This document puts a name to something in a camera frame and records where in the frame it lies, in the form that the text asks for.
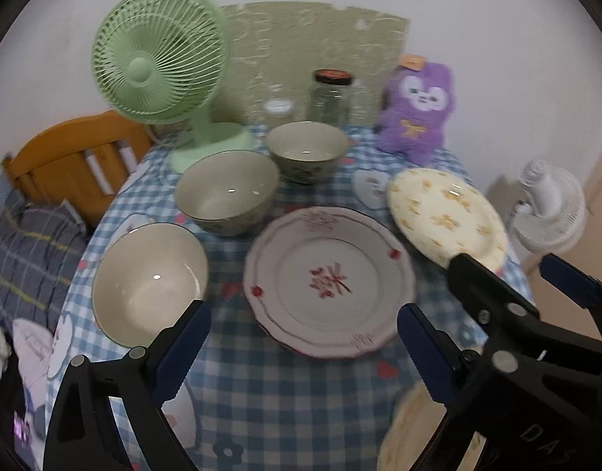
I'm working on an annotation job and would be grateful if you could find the orange wooden headboard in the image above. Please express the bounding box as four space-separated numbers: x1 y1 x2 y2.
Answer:
1 110 157 229

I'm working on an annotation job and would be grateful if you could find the grey plaid pillow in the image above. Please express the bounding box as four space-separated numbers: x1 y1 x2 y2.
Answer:
0 186 93 334

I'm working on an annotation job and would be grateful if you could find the white red-flower plate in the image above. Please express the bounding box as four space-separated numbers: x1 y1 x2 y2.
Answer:
243 206 418 359

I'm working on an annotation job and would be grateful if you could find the white clip fan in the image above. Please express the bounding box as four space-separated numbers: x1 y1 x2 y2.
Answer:
507 159 588 256

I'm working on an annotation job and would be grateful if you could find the cream green-rimmed bowl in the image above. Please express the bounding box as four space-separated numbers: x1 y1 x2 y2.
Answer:
174 150 280 237
266 121 349 185
91 223 209 347

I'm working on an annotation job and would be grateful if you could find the glass jar with black lid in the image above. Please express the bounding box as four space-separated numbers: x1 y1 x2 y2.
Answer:
308 69 355 129

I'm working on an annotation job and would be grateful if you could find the cream yellow-patterned plate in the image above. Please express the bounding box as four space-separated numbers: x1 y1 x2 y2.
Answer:
378 380 485 471
386 167 508 270

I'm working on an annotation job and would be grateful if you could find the dark cloth pile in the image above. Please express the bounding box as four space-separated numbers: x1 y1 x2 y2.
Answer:
0 348 42 457

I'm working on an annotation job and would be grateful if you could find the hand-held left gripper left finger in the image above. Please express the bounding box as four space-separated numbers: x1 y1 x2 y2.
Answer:
43 299 212 471

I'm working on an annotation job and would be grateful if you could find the green desk fan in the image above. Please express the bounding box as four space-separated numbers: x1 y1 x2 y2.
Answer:
91 0 257 175

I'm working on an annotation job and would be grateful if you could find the purple plush toy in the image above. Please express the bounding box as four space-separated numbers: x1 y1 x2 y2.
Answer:
376 54 456 166

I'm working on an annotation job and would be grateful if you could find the blue checkered tablecloth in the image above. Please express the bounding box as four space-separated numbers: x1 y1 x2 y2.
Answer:
33 122 537 471

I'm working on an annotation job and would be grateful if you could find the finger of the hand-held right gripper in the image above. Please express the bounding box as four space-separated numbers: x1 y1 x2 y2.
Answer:
449 254 602 410
540 252 602 344

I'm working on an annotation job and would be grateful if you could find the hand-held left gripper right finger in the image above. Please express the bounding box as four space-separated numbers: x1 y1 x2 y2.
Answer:
398 303 483 409

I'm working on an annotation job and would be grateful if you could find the clear cotton swab container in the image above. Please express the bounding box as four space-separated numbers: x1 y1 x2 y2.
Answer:
263 99 295 131

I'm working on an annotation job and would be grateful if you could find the beige patterned wall sheet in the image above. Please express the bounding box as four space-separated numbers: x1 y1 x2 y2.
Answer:
217 2 412 128

